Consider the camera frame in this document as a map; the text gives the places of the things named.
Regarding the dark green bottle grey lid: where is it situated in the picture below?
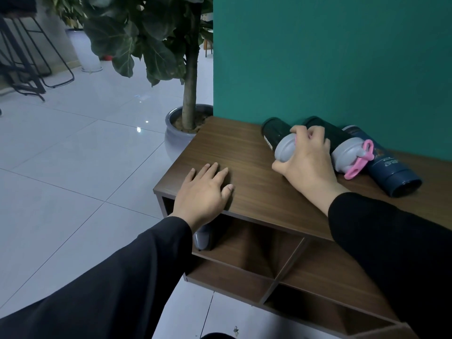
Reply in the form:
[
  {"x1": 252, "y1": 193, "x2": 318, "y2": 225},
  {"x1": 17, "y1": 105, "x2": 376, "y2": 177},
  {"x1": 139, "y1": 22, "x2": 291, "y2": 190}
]
[{"x1": 261, "y1": 117, "x2": 298, "y2": 163}]

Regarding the white plant pot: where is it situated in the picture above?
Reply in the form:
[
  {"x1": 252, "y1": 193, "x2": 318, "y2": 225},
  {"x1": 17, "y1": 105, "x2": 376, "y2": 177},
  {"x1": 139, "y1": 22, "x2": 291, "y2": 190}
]
[{"x1": 65, "y1": 28, "x2": 103, "y2": 73}]

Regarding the grey ceramic plant pot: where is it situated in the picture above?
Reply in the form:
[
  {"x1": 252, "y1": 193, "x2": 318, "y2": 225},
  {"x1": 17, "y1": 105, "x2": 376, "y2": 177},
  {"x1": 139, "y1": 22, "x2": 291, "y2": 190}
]
[{"x1": 165, "y1": 104, "x2": 214, "y2": 163}]

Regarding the black metal stool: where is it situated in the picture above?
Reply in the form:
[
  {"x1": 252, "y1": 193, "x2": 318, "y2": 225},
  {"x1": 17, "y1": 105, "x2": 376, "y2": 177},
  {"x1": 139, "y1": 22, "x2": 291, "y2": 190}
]
[{"x1": 0, "y1": 0, "x2": 75, "y2": 103}]

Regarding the person's right forearm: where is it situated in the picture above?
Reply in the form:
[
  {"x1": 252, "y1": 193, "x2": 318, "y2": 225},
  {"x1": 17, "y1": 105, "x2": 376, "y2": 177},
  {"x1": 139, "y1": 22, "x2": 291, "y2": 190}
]
[{"x1": 327, "y1": 192, "x2": 452, "y2": 339}]

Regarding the person's left hand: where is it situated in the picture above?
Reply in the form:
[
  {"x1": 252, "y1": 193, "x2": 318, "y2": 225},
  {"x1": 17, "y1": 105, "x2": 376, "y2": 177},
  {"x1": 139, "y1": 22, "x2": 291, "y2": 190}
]
[{"x1": 169, "y1": 162, "x2": 234, "y2": 233}]

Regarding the wooden chair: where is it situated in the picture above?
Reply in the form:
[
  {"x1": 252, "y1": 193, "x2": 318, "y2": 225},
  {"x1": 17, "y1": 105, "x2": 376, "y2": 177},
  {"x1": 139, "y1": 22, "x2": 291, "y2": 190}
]
[{"x1": 202, "y1": 12, "x2": 214, "y2": 58}]

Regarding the brown wooden shelf cabinet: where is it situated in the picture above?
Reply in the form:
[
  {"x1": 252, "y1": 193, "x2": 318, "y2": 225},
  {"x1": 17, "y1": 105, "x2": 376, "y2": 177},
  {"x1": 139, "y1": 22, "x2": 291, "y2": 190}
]
[{"x1": 153, "y1": 116, "x2": 452, "y2": 339}]

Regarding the person's right hand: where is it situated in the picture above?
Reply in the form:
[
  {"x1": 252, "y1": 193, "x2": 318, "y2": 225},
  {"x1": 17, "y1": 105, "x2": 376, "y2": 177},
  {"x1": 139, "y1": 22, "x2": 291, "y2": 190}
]
[{"x1": 271, "y1": 125, "x2": 350, "y2": 216}]

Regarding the dark green bottle pink strap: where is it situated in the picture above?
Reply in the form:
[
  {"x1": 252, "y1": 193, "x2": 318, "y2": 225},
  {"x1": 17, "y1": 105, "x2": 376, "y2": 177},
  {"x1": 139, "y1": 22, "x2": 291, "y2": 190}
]
[{"x1": 303, "y1": 116, "x2": 375, "y2": 181}]

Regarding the person's left forearm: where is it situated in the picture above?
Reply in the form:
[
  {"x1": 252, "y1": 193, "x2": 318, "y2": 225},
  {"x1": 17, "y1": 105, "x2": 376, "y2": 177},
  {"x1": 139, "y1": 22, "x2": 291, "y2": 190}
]
[{"x1": 0, "y1": 216, "x2": 194, "y2": 339}]

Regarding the small green potted plant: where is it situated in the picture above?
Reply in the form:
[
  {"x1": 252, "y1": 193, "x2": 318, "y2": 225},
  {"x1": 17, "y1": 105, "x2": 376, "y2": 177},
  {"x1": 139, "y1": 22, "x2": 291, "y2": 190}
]
[{"x1": 42, "y1": 0, "x2": 89, "y2": 31}]

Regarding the fiddle-leaf fig tree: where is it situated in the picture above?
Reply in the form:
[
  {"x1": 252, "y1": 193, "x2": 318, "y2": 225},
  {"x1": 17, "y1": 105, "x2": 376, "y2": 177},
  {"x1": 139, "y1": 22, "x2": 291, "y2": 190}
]
[{"x1": 82, "y1": 0, "x2": 214, "y2": 131}]

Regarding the navy blue bottle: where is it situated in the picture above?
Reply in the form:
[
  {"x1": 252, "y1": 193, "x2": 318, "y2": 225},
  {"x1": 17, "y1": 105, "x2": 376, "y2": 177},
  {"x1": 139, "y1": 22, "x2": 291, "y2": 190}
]
[{"x1": 341, "y1": 125, "x2": 423, "y2": 198}]

